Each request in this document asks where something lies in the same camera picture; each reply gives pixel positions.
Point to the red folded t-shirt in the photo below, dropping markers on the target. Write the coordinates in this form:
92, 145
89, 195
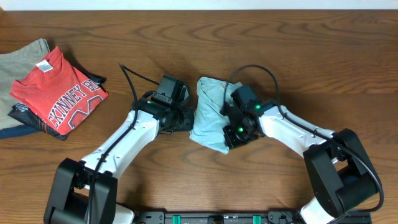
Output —
58, 93

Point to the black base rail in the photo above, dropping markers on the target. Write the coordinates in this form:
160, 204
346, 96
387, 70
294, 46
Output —
275, 217

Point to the navy blue folded garment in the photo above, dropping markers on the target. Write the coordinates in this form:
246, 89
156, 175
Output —
17, 131

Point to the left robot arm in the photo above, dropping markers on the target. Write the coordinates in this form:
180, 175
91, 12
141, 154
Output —
85, 191

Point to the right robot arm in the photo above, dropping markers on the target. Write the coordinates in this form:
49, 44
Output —
345, 184

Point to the black patterned folded garment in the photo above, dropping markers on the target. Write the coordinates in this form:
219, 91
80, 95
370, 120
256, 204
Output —
24, 114

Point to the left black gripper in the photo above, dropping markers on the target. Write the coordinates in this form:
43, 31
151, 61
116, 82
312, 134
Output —
188, 125

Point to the light blue t-shirt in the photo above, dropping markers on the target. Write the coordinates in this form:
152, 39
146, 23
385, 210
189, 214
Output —
208, 121

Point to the tan folded garment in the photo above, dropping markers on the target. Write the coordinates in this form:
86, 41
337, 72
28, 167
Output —
16, 66

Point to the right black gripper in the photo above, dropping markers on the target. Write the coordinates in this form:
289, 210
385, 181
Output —
232, 141

